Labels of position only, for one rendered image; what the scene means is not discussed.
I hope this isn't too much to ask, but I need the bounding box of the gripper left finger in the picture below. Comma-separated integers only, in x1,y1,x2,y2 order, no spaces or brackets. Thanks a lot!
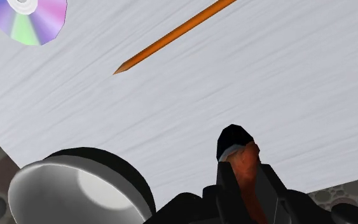
144,161,248,224

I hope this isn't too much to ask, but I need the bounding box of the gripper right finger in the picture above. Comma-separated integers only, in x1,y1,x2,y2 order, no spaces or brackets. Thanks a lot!
254,164,358,224

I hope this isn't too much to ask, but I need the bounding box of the orange object with black tip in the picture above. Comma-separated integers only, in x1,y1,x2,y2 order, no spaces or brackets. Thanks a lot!
216,123,270,224

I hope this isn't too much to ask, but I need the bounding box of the white wooden table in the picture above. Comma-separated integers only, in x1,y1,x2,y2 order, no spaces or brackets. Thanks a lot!
0,0,358,212

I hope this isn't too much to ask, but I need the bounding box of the black cup with white inside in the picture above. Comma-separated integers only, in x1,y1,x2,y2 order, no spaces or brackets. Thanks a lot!
8,146,157,224

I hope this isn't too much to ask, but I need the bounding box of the orange pencil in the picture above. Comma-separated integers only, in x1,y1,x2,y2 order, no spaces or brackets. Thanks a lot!
113,0,238,76

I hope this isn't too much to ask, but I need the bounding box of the iridescent compact disc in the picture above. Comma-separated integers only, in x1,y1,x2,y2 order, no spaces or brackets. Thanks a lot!
0,0,68,46

